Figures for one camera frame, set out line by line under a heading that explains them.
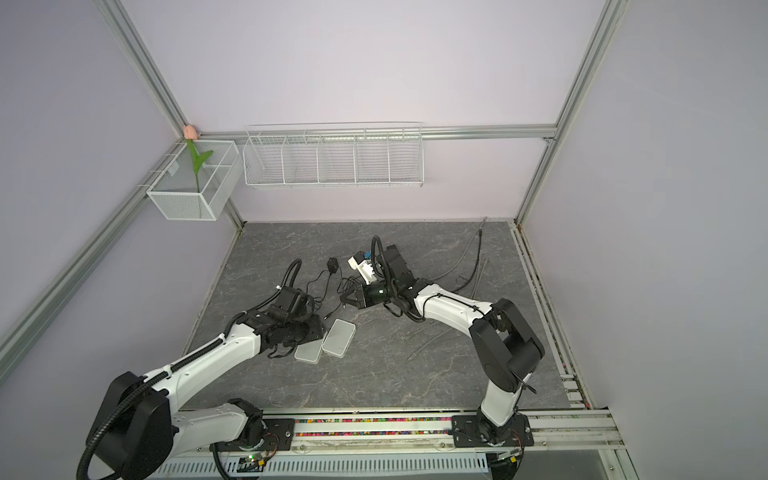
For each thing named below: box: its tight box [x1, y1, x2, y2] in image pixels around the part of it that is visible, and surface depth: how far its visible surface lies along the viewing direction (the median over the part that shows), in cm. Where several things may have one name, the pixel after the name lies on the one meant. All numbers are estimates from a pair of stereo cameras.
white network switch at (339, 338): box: [322, 318, 357, 358], surface depth 91 cm
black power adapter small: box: [326, 257, 339, 274], surface depth 107 cm
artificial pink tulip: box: [183, 124, 213, 193], surface depth 92 cm
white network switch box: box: [294, 339, 323, 364], surface depth 86 cm
